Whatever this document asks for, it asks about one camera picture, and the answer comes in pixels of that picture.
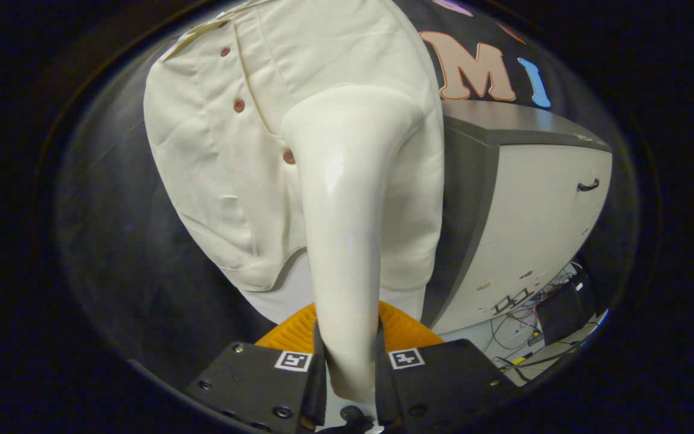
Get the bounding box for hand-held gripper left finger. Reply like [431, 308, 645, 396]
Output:
[184, 302, 328, 434]

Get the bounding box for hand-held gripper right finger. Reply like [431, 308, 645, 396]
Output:
[374, 301, 521, 431]

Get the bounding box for white garment steamer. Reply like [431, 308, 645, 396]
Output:
[280, 84, 426, 403]

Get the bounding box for cream button shirt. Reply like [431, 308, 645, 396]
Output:
[143, 0, 446, 293]

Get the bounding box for white mannequin stand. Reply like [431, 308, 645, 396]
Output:
[242, 250, 429, 326]

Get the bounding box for black box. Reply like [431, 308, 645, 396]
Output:
[537, 274, 598, 345]

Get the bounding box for grey-topped white cabinet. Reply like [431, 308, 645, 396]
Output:
[420, 99, 614, 335]

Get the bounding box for tangle of thin cables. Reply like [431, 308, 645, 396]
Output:
[483, 262, 583, 368]

